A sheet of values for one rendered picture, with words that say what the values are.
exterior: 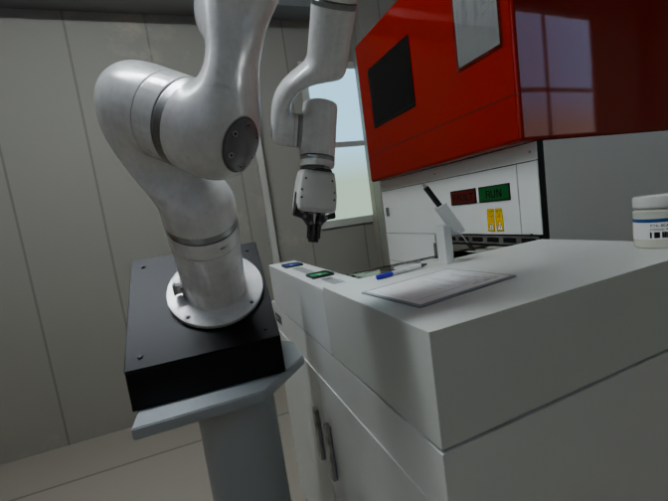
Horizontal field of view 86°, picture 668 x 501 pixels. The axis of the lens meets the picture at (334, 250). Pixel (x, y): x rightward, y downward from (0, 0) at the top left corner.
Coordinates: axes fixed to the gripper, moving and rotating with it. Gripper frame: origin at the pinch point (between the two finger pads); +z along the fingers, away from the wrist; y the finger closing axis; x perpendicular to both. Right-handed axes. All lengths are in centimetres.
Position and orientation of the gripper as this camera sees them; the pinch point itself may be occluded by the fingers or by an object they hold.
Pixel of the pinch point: (313, 234)
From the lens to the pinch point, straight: 87.3
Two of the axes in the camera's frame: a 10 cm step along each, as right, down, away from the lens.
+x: 3.8, 0.5, -9.2
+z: -0.5, 10.0, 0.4
